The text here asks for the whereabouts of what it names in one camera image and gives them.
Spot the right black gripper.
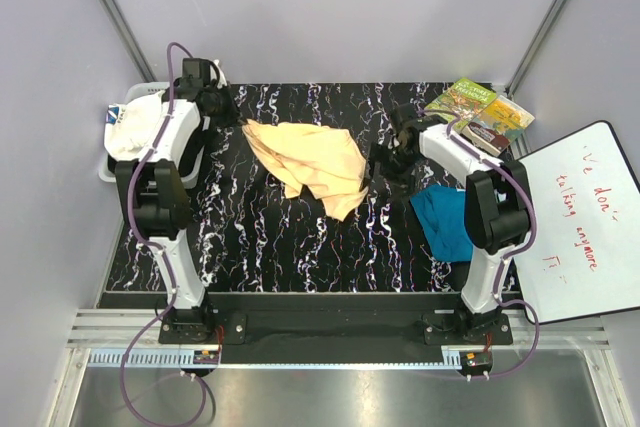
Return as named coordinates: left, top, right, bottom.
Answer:
left=359, top=142, right=420, bottom=203

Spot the peach t shirt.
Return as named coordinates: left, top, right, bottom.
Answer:
left=242, top=120, right=368, bottom=221

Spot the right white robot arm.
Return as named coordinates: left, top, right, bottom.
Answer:
left=361, top=104, right=537, bottom=344

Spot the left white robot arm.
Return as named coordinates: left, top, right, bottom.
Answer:
left=115, top=57, right=238, bottom=343

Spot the blue folded t shirt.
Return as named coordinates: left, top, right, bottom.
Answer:
left=410, top=185, right=473, bottom=262

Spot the white t shirt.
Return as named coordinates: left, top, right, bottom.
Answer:
left=104, top=92, right=164, bottom=162

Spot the green picture book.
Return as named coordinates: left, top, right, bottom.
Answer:
left=426, top=78, right=497, bottom=128

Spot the yellow picture book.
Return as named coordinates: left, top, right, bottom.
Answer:
left=461, top=96, right=535, bottom=157

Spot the grey plastic basket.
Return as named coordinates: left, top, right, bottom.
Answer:
left=99, top=82, right=209, bottom=189

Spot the white whiteboard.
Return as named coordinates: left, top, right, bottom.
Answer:
left=514, top=121, right=639, bottom=324

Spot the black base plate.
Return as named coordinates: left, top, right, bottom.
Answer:
left=157, top=291, right=513, bottom=365

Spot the aluminium frame rail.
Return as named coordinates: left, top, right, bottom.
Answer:
left=67, top=309, right=609, bottom=371

